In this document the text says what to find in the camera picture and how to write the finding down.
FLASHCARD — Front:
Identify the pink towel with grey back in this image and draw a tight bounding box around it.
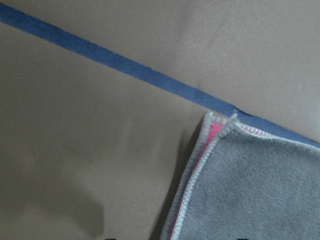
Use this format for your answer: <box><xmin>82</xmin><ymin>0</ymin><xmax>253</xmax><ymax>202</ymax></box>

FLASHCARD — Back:
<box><xmin>160</xmin><ymin>112</ymin><xmax>320</xmax><ymax>240</ymax></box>

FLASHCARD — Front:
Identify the brown paper table cover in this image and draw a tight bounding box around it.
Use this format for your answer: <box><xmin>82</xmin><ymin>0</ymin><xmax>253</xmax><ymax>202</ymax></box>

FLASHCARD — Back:
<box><xmin>0</xmin><ymin>0</ymin><xmax>320</xmax><ymax>240</ymax></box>

